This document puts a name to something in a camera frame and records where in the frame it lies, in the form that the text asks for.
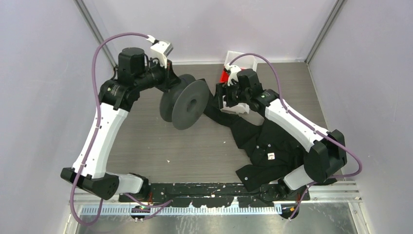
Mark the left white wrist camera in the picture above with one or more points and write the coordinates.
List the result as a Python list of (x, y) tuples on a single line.
[(160, 50)]

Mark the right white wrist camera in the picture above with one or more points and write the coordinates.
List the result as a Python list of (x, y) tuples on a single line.
[(232, 71)]

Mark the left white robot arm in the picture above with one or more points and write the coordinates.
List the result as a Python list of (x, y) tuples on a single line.
[(136, 72)]

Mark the red middle bin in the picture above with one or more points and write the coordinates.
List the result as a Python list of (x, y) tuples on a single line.
[(224, 75)]

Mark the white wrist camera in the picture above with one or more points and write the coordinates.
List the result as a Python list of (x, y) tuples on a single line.
[(160, 50), (232, 71)]

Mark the clear bin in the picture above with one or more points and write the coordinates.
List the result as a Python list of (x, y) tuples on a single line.
[(245, 62), (240, 108)]

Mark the clear far bin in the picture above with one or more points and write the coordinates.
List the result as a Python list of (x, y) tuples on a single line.
[(245, 62)]

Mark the slotted cable duct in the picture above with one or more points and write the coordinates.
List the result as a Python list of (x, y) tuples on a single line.
[(191, 210)]

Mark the black shirt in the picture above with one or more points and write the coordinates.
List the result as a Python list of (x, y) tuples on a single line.
[(272, 151)]

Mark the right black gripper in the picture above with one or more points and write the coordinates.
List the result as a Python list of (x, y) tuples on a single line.
[(218, 95)]

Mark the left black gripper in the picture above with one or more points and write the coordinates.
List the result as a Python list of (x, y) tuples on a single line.
[(170, 78)]

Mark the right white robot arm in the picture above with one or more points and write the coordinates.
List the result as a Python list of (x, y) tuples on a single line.
[(325, 150)]

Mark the dark grey cable spool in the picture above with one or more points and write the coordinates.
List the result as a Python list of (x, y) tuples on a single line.
[(183, 104)]

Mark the clear near bin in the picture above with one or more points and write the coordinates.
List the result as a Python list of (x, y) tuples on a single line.
[(240, 108)]

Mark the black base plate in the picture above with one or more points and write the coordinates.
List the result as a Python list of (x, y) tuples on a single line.
[(215, 195)]

